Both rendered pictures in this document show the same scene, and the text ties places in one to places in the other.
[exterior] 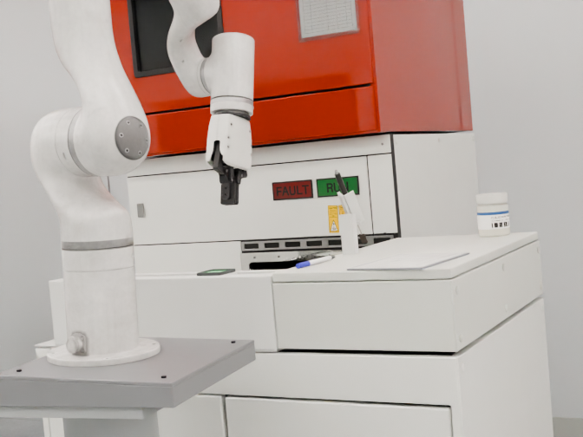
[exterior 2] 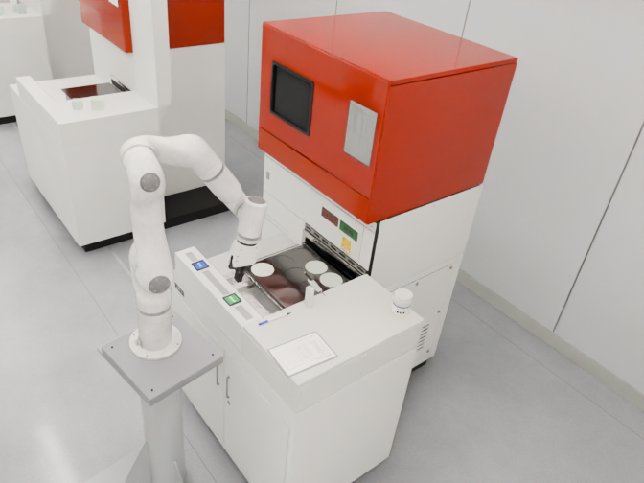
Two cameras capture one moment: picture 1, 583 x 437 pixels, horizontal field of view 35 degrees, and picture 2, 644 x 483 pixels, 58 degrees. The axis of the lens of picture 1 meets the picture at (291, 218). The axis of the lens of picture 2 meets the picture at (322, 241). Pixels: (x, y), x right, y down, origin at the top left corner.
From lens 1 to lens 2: 1.51 m
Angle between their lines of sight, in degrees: 36
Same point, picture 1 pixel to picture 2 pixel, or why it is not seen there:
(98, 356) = (145, 351)
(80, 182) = not seen: hidden behind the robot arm
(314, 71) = (346, 172)
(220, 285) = (226, 312)
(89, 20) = (144, 228)
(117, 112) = (151, 275)
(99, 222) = (147, 306)
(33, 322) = not seen: hidden behind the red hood
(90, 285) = (143, 326)
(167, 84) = (283, 126)
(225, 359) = (195, 373)
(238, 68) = (249, 223)
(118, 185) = not seen: hidden behind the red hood
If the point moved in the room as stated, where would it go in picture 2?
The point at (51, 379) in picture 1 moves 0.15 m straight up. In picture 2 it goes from (117, 364) to (112, 333)
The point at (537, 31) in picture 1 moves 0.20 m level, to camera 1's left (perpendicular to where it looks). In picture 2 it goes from (605, 86) to (564, 78)
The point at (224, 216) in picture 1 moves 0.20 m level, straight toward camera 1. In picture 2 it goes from (300, 205) to (285, 225)
